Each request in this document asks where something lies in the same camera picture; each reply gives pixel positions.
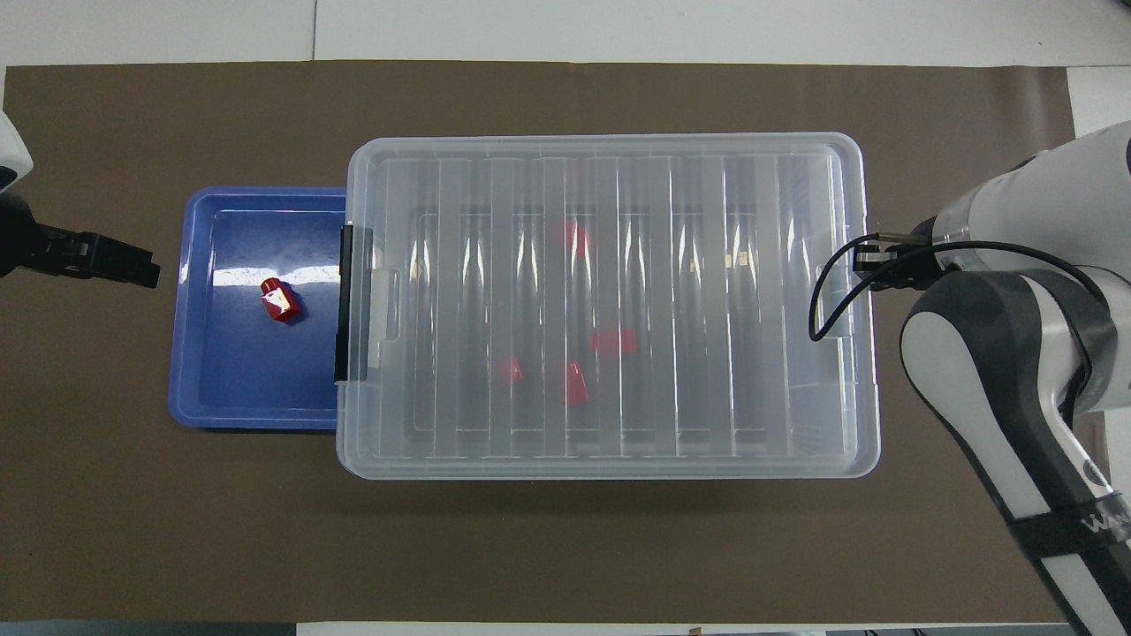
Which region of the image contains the brown table mat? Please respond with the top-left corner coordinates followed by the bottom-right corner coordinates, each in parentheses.
top-left (0, 60), bottom-right (1127, 625)

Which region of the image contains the red block with stud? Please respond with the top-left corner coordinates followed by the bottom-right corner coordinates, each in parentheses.
top-left (259, 276), bottom-right (302, 326)

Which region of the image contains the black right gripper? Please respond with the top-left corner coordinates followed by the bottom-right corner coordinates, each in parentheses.
top-left (852, 217), bottom-right (953, 293)

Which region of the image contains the blue plastic tray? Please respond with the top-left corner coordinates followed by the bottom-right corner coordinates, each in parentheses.
top-left (168, 186), bottom-right (350, 432)

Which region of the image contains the clear ribbed box lid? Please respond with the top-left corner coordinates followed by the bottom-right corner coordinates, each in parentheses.
top-left (336, 132), bottom-right (883, 481)

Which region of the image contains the clear plastic storage box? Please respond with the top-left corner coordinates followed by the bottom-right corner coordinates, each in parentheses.
top-left (336, 140), bottom-right (882, 481)

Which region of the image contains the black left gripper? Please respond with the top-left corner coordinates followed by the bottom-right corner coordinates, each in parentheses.
top-left (0, 190), bottom-right (162, 290)

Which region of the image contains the black box latch handle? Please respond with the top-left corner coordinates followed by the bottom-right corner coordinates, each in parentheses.
top-left (334, 223), bottom-right (355, 384)

